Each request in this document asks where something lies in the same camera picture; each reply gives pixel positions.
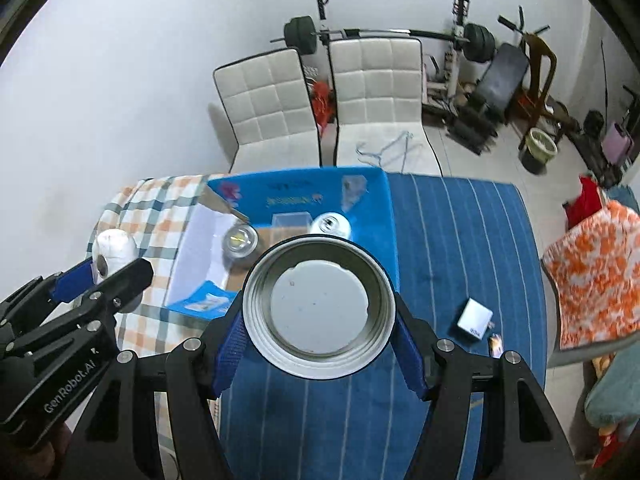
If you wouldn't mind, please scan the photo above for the right white padded chair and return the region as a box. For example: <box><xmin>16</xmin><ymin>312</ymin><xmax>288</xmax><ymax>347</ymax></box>
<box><xmin>330</xmin><ymin>37</ymin><xmax>442</xmax><ymax>177</ymax></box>

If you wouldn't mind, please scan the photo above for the small orange lighter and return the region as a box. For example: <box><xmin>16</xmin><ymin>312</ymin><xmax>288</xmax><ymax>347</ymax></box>
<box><xmin>488</xmin><ymin>334</ymin><xmax>503</xmax><ymax>359</ymax></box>

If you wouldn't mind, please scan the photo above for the red cloth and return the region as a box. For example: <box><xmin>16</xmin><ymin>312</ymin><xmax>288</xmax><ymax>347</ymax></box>
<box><xmin>563</xmin><ymin>174</ymin><xmax>603</xmax><ymax>230</ymax></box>

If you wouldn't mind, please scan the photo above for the grey black USB charger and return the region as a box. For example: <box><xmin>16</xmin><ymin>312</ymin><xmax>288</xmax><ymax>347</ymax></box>
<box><xmin>457</xmin><ymin>298</ymin><xmax>494</xmax><ymax>340</ymax></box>

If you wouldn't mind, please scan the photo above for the green waste basket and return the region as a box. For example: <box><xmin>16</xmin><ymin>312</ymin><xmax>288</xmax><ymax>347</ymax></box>
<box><xmin>520</xmin><ymin>128</ymin><xmax>558</xmax><ymax>174</ymax></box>

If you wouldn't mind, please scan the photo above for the orange white floral cloth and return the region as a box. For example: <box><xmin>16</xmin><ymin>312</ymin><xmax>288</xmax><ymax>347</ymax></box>
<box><xmin>542</xmin><ymin>200</ymin><xmax>639</xmax><ymax>351</ymax></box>

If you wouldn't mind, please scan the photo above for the white rounded perfume bottle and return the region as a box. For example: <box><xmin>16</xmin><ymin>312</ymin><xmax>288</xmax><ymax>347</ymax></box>
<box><xmin>91</xmin><ymin>229</ymin><xmax>138</xmax><ymax>284</ymax></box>

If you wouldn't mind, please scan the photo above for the white padded chair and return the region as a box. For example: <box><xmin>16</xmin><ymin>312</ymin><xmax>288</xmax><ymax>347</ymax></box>
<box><xmin>213</xmin><ymin>48</ymin><xmax>322</xmax><ymax>174</ymax></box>
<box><xmin>330</xmin><ymin>37</ymin><xmax>442</xmax><ymax>177</ymax></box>

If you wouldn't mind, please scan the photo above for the left white padded chair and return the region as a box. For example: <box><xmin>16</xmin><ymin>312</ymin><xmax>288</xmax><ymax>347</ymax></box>
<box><xmin>213</xmin><ymin>48</ymin><xmax>322</xmax><ymax>174</ymax></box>

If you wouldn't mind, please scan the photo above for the barbell with black weights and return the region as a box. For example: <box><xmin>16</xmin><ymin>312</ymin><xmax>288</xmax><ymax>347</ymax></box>
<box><xmin>270</xmin><ymin>15</ymin><xmax>496</xmax><ymax>63</ymax></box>

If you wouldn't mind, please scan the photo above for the wire clothes hanger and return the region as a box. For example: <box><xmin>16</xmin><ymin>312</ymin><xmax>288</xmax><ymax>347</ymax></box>
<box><xmin>355</xmin><ymin>130</ymin><xmax>424</xmax><ymax>174</ymax></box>

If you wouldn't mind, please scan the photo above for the blue milk carton box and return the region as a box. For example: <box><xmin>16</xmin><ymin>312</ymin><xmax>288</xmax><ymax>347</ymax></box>
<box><xmin>165</xmin><ymin>166</ymin><xmax>399</xmax><ymax>320</ymax></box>

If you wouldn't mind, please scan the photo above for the pink small box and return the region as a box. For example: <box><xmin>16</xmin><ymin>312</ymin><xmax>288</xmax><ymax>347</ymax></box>
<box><xmin>601</xmin><ymin>122</ymin><xmax>634</xmax><ymax>166</ymax></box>

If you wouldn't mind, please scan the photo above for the plaid checkered cloth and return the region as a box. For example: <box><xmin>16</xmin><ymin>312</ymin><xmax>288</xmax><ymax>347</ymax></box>
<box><xmin>84</xmin><ymin>173</ymin><xmax>231</xmax><ymax>466</ymax></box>

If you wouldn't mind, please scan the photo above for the silver round tin gold emblem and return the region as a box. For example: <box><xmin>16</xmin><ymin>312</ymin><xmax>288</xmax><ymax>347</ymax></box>
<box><xmin>222</xmin><ymin>223</ymin><xmax>260</xmax><ymax>268</ymax></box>

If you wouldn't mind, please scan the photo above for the brown wooden chair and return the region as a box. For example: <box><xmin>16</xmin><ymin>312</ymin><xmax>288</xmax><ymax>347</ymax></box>
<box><xmin>515</xmin><ymin>32</ymin><xmax>574</xmax><ymax>138</ymax></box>

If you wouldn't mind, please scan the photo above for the black weight bench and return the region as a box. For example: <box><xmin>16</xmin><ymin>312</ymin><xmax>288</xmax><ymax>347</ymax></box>
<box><xmin>449</xmin><ymin>44</ymin><xmax>529</xmax><ymax>155</ymax></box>

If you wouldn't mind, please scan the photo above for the blue striped tablecloth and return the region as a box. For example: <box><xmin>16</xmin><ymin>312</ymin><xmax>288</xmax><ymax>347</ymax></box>
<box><xmin>216</xmin><ymin>168</ymin><xmax>555</xmax><ymax>479</ymax></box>

